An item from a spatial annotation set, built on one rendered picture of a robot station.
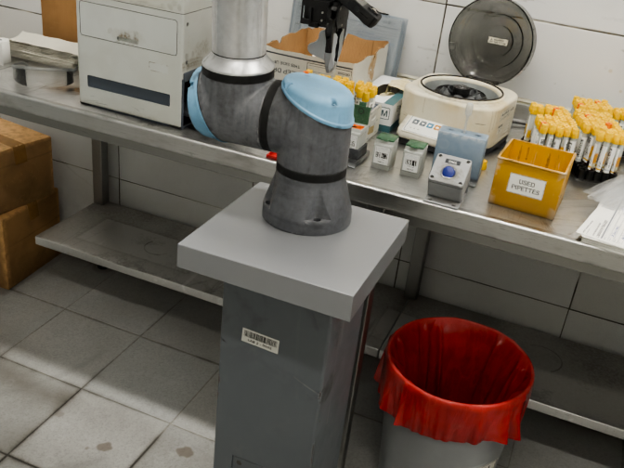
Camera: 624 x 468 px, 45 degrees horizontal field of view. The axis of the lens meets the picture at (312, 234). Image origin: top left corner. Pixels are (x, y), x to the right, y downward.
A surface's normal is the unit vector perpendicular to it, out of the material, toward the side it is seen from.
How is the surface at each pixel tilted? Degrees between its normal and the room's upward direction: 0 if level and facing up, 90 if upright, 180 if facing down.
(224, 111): 91
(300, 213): 72
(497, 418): 94
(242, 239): 1
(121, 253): 0
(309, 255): 1
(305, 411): 90
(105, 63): 90
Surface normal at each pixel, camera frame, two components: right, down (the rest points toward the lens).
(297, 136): -0.34, 0.40
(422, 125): -0.13, -0.65
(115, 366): 0.11, -0.88
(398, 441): -0.81, 0.26
